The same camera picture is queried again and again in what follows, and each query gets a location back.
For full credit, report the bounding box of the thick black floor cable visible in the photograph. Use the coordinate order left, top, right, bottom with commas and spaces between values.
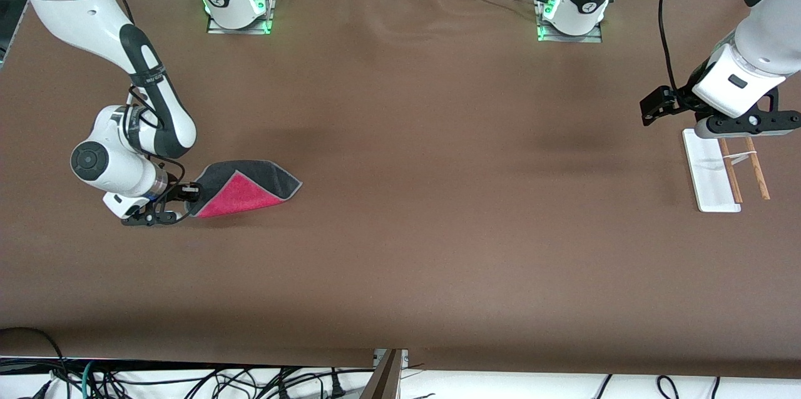
0, 327, 69, 387

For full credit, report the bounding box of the teal floor cable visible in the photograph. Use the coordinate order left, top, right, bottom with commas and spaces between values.
80, 360, 101, 399

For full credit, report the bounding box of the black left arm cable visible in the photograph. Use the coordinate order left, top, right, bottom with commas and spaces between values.
658, 0, 690, 94

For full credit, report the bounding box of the wooden chopsticks pair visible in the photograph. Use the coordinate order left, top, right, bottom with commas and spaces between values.
743, 135, 771, 201

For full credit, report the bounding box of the grey and pink towel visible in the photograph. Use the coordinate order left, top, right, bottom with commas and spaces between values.
191, 160, 303, 219

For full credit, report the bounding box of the white rack base plate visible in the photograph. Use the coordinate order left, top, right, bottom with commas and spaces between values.
682, 129, 742, 213

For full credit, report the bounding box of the black cable with plug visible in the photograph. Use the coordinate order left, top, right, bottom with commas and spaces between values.
324, 369, 346, 399

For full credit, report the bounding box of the brown table cover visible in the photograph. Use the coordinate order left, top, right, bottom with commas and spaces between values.
0, 0, 801, 380

